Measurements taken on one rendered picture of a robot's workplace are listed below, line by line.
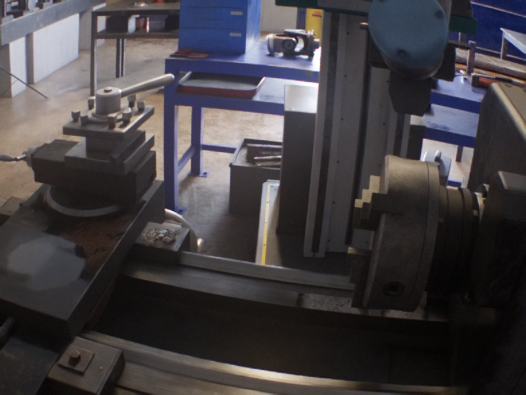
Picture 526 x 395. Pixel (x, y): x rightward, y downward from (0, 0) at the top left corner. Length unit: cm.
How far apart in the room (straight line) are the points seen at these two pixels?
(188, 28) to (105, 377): 224
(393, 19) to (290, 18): 704
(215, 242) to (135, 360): 191
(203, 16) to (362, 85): 115
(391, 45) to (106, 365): 69
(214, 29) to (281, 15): 477
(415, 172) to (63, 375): 67
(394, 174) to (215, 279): 52
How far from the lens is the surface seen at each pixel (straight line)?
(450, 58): 79
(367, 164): 212
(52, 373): 98
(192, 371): 101
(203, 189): 336
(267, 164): 302
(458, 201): 90
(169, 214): 156
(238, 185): 305
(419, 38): 59
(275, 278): 124
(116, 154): 118
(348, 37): 196
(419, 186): 85
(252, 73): 270
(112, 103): 123
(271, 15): 765
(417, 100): 75
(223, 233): 296
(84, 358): 99
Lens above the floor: 157
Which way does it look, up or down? 29 degrees down
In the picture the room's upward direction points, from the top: 3 degrees clockwise
